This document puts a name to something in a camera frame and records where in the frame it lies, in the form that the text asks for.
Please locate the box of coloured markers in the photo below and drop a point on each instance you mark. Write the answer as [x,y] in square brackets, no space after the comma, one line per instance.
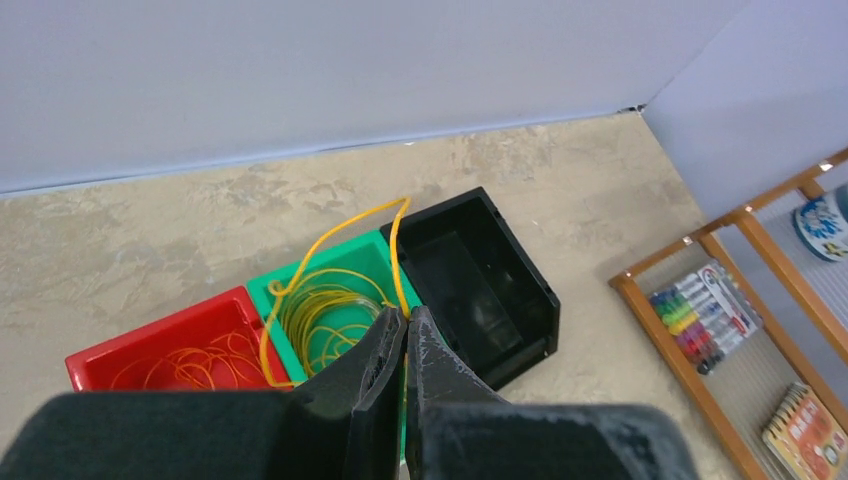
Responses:
[707,315]

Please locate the wooden shelf rack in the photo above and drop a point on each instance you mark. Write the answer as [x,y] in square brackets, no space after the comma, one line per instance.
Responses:
[802,301]

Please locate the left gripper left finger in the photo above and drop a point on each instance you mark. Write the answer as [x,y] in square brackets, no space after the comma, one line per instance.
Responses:
[341,424]

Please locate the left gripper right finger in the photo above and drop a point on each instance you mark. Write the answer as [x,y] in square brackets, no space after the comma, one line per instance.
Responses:
[457,427]

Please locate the green plastic bin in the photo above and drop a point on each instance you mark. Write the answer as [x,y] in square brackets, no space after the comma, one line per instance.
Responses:
[334,301]

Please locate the black plastic bin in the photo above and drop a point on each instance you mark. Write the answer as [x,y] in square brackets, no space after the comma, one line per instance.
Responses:
[489,301]

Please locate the red plastic bin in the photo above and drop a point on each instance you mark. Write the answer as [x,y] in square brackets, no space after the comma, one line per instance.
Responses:
[212,345]

